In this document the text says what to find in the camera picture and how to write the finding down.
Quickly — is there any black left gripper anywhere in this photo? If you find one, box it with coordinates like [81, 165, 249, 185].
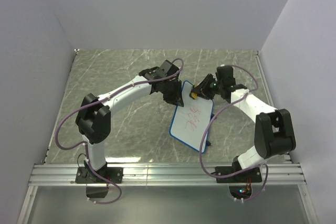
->
[162, 80, 184, 108]

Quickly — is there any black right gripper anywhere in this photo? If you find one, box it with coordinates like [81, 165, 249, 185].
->
[191, 75, 223, 101]

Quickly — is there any yellow whiteboard eraser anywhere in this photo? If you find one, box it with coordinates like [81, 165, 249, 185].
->
[190, 92, 198, 100]

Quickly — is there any blue-framed whiteboard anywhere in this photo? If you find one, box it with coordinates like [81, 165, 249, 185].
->
[169, 80, 214, 153]

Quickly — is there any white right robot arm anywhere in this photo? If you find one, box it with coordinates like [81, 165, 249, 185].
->
[190, 74, 296, 182]

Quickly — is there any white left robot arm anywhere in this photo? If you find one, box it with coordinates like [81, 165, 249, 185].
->
[76, 67, 184, 183]

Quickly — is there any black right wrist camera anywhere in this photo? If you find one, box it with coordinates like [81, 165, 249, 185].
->
[216, 66, 236, 90]

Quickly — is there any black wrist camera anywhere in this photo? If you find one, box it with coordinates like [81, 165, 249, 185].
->
[155, 60, 179, 78]
[216, 66, 236, 90]

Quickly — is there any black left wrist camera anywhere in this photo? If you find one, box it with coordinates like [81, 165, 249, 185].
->
[155, 60, 179, 78]

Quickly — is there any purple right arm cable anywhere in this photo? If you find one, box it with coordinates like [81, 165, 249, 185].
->
[199, 64, 269, 204]

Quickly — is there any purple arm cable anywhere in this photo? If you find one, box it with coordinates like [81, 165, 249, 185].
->
[199, 64, 269, 204]
[55, 58, 184, 205]

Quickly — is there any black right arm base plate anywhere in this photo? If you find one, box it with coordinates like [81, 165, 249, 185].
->
[215, 166, 262, 184]

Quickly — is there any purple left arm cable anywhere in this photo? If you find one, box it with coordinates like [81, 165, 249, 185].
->
[55, 58, 184, 205]

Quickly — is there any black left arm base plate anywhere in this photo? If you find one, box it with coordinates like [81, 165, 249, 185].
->
[75, 167, 123, 184]

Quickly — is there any aluminium front rail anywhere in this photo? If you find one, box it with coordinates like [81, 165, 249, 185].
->
[18, 164, 312, 223]

